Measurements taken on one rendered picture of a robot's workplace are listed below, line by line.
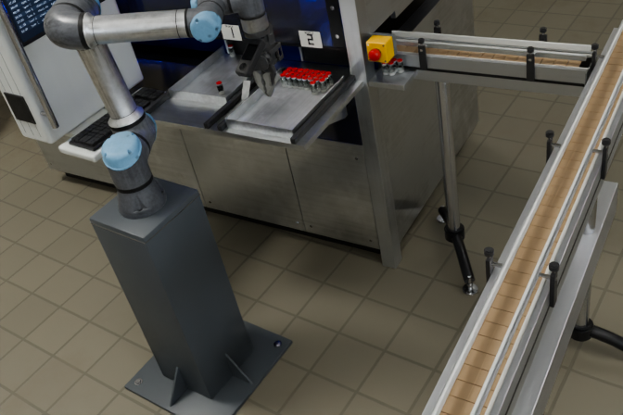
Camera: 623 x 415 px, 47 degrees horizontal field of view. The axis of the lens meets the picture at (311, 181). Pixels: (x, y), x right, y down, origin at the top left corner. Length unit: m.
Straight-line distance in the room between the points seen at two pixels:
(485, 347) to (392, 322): 1.33
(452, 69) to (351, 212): 0.77
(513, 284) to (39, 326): 2.24
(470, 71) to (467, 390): 1.26
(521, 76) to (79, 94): 1.58
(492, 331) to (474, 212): 1.75
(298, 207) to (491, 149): 1.07
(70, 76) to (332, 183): 1.06
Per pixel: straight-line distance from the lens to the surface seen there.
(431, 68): 2.44
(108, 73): 2.18
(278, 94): 2.46
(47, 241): 3.76
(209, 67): 2.77
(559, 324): 2.01
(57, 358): 3.12
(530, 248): 1.65
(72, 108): 2.81
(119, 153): 2.14
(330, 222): 2.96
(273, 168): 2.93
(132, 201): 2.21
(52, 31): 2.03
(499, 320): 1.50
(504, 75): 2.36
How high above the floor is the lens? 2.05
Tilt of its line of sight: 36 degrees down
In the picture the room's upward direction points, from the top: 13 degrees counter-clockwise
